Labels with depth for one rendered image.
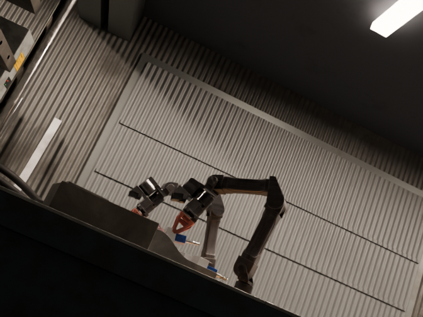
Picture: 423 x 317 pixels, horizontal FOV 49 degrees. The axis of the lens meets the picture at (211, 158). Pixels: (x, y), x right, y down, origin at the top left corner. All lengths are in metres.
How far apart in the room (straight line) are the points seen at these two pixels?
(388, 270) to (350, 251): 0.40
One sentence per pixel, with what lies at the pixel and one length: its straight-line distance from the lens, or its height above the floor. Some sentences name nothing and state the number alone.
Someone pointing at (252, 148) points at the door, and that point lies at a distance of 4.15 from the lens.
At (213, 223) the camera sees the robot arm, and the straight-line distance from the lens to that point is 2.24.
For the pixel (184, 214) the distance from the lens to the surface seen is 1.72.
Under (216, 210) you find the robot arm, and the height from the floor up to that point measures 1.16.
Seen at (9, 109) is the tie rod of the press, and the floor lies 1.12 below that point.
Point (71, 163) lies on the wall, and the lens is 3.96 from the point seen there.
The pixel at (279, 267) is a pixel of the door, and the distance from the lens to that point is 4.12.
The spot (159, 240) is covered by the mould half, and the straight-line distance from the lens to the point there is 1.32.
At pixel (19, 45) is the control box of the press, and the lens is 2.07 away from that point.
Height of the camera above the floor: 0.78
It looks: 16 degrees up
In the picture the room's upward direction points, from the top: 23 degrees clockwise
